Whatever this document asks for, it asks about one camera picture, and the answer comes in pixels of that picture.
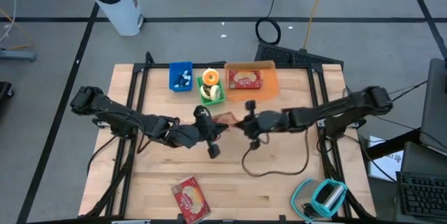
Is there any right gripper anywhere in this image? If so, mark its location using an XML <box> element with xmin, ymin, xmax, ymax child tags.
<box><xmin>233</xmin><ymin>100</ymin><xmax>291</xmax><ymax>149</ymax></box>

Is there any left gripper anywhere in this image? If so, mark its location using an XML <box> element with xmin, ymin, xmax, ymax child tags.
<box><xmin>163</xmin><ymin>105</ymin><xmax>230</xmax><ymax>159</ymax></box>

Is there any red snack packet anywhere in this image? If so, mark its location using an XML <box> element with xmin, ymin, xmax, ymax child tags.
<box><xmin>212</xmin><ymin>111</ymin><xmax>240</xmax><ymax>129</ymax></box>
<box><xmin>170</xmin><ymin>175</ymin><xmax>212</xmax><ymax>224</ymax></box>
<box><xmin>227</xmin><ymin>69</ymin><xmax>263</xmax><ymax>91</ymax></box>

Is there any green plastic basket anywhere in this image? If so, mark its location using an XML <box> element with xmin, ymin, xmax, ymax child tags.
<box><xmin>196</xmin><ymin>75</ymin><xmax>227</xmax><ymax>107</ymax></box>

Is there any blue iced toy donut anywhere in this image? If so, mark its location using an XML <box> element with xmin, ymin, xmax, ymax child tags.
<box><xmin>202</xmin><ymin>68</ymin><xmax>221</xmax><ymax>87</ymax></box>

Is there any orange plastic tray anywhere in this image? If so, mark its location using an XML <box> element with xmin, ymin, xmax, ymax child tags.
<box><xmin>223</xmin><ymin>60</ymin><xmax>281</xmax><ymax>102</ymax></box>

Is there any blue plastic basket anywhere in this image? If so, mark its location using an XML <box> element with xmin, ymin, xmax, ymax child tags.
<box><xmin>168</xmin><ymin>61</ymin><xmax>194</xmax><ymax>93</ymax></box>

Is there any black perforated panel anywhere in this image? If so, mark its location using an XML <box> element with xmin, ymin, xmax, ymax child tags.
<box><xmin>254</xmin><ymin>41</ymin><xmax>345</xmax><ymax>68</ymax></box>

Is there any small dark blue tool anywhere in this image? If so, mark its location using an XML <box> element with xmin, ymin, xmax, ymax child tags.
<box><xmin>302</xmin><ymin>203</ymin><xmax>316</xmax><ymax>218</ymax></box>

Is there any black desk bar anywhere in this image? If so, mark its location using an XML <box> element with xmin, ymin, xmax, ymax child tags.
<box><xmin>362</xmin><ymin>128</ymin><xmax>425</xmax><ymax>160</ymax></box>

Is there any white paper sheet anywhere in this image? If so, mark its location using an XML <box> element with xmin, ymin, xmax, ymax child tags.
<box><xmin>368</xmin><ymin>135</ymin><xmax>405</xmax><ymax>182</ymax></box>

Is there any white trash bin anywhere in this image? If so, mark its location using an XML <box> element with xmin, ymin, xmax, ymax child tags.
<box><xmin>82</xmin><ymin>0</ymin><xmax>145</xmax><ymax>37</ymax></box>

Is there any black keyboard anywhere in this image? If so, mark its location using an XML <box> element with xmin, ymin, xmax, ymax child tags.
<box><xmin>396</xmin><ymin>170</ymin><xmax>447</xmax><ymax>220</ymax></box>

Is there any grey laptop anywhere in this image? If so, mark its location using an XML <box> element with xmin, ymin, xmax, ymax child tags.
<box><xmin>418</xmin><ymin>58</ymin><xmax>447</xmax><ymax>157</ymax></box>

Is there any grey table foot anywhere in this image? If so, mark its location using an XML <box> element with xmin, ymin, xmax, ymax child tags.
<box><xmin>0</xmin><ymin>49</ymin><xmax>38</xmax><ymax>63</ymax></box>

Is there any black chair base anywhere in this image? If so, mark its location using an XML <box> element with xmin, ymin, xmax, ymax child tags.
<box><xmin>0</xmin><ymin>81</ymin><xmax>15</xmax><ymax>110</ymax></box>

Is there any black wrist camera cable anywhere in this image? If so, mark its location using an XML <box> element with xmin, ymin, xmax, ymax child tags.
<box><xmin>241</xmin><ymin>129</ymin><xmax>311</xmax><ymax>177</ymax></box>

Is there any coiled black floor cable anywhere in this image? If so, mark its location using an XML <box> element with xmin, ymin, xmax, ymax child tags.
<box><xmin>254</xmin><ymin>0</ymin><xmax>282</xmax><ymax>46</ymax></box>

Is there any black metal table frame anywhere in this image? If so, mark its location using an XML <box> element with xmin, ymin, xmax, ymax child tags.
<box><xmin>78</xmin><ymin>51</ymin><xmax>378</xmax><ymax>224</ymax></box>

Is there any yellow cable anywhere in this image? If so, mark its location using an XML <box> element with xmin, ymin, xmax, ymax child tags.
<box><xmin>302</xmin><ymin>0</ymin><xmax>330</xmax><ymax>51</ymax></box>

